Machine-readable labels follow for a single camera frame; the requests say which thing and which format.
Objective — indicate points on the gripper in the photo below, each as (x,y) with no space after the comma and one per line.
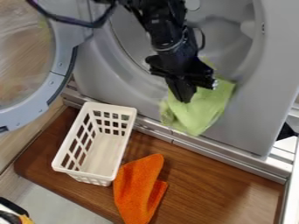
(183,62)

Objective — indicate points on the washing machine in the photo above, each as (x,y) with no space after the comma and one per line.
(249,75)

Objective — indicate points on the white plastic basket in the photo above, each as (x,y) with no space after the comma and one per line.
(95,143)

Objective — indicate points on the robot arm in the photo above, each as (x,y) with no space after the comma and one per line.
(165,23)

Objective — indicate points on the orange cloth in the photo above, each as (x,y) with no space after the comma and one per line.
(138,188)

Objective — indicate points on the green cloth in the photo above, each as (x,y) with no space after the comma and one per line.
(198,109)

